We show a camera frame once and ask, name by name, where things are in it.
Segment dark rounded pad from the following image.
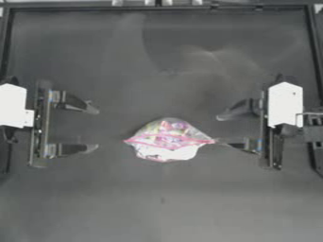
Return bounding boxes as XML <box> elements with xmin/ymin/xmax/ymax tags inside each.
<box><xmin>310</xmin><ymin>141</ymin><xmax>323</xmax><ymax>178</ymax></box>

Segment clear bag with pink zip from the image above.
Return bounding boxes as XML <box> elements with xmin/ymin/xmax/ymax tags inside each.
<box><xmin>123</xmin><ymin>117</ymin><xmax>219</xmax><ymax>164</ymax></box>

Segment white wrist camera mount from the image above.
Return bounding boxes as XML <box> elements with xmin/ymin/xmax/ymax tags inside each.
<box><xmin>266</xmin><ymin>81</ymin><xmax>305</xmax><ymax>129</ymax></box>
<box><xmin>0</xmin><ymin>82</ymin><xmax>36</xmax><ymax>130</ymax></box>

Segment black table frame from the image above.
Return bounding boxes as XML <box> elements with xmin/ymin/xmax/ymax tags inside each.
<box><xmin>0</xmin><ymin>1</ymin><xmax>323</xmax><ymax>140</ymax></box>

